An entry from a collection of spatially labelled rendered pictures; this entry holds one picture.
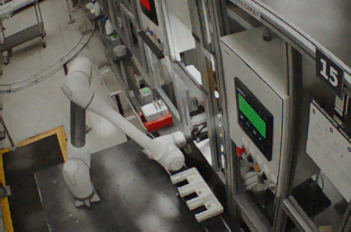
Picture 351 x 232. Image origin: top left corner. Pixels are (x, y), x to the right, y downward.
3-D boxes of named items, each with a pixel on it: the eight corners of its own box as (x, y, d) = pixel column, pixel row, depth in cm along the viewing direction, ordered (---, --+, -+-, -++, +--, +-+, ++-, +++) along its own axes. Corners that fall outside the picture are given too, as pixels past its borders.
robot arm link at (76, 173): (70, 198, 242) (57, 175, 229) (71, 179, 256) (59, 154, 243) (92, 198, 241) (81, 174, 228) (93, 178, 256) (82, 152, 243)
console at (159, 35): (138, 28, 263) (127, -33, 236) (182, 15, 269) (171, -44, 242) (163, 57, 230) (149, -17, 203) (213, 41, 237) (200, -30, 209)
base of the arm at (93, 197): (77, 212, 239) (74, 207, 236) (69, 190, 256) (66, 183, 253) (103, 204, 243) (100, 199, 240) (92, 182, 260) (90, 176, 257)
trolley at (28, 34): (3, 67, 569) (-11, 16, 514) (6, 52, 611) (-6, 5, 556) (46, 48, 581) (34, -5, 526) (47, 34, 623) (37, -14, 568)
